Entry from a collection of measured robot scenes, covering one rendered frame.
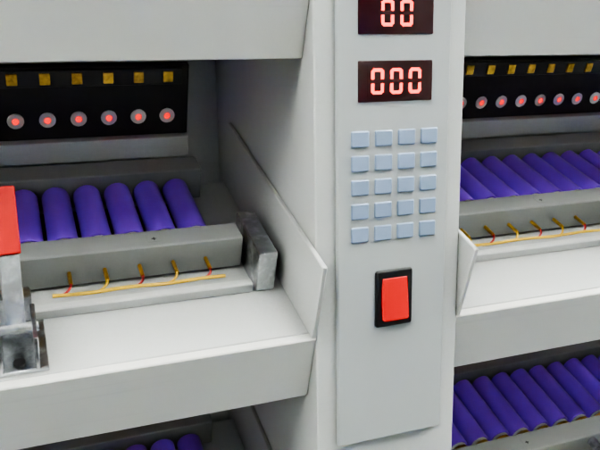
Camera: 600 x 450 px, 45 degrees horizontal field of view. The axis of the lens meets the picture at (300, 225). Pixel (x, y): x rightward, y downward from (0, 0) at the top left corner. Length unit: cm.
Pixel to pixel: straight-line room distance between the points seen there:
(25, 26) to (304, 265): 19
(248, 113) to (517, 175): 23
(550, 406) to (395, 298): 29
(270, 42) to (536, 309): 25
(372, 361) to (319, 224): 9
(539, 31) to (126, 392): 32
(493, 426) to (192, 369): 32
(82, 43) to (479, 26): 23
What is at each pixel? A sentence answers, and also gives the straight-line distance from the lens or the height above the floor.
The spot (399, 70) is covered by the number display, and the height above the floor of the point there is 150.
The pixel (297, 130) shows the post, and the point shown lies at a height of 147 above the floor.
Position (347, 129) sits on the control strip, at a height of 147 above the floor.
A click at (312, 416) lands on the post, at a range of 45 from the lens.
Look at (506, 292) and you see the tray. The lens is 50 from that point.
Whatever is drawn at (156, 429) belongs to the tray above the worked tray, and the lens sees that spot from 59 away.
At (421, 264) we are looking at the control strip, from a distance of 44.
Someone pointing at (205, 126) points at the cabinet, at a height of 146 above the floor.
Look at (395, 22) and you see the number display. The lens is 41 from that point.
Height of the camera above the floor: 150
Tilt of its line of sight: 13 degrees down
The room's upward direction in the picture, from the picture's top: 1 degrees counter-clockwise
